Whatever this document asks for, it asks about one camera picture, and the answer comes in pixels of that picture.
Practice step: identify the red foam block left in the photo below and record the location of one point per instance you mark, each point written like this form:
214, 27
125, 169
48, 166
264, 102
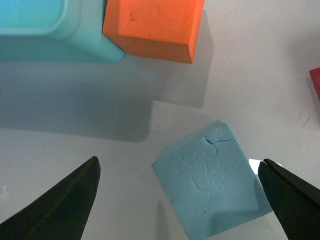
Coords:
315, 78

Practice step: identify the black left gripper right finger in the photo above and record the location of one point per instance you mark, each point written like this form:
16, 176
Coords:
295, 202

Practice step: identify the orange foam block left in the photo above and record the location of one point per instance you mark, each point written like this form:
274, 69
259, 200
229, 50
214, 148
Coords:
159, 29

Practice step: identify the light blue foam block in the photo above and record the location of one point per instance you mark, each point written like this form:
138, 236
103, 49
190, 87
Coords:
209, 182

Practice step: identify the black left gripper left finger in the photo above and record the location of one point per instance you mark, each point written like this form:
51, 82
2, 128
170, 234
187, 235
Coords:
62, 212

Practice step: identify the teal plastic tray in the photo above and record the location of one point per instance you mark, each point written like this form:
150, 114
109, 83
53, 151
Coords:
55, 31

